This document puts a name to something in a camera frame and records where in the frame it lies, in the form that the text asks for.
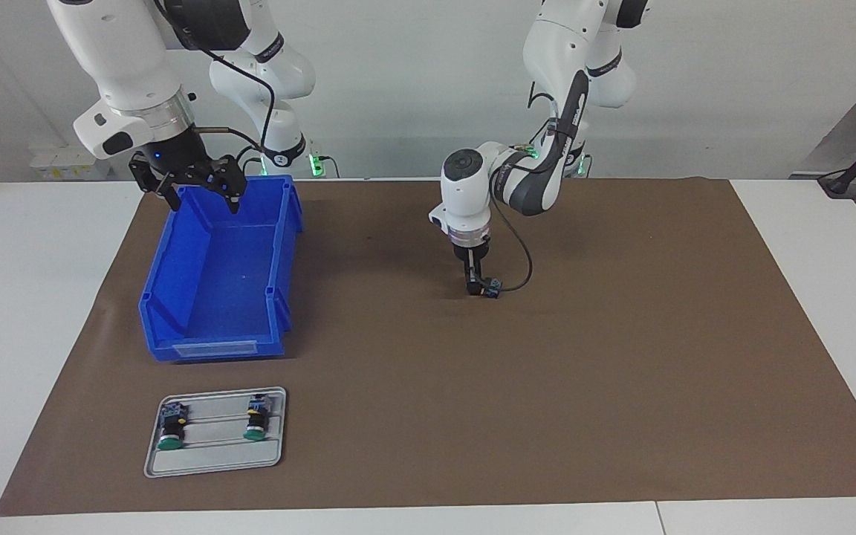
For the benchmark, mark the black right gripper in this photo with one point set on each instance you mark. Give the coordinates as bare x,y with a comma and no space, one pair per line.
175,156

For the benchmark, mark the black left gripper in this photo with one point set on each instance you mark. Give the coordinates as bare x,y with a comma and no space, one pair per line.
472,256

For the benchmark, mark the green push button switch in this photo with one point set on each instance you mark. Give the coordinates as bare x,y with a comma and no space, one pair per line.
494,287
172,427
255,420

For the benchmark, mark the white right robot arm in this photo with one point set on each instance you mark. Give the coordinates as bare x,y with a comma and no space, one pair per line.
123,59

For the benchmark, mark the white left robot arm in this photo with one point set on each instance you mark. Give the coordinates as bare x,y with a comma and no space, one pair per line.
569,59

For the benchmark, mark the brown table mat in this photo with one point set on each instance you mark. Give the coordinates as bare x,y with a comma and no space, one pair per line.
547,371

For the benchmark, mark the blue plastic storage bin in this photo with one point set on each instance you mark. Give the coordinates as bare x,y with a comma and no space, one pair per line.
212,297

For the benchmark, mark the grey metal tray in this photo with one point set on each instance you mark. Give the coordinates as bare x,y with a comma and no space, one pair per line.
212,457

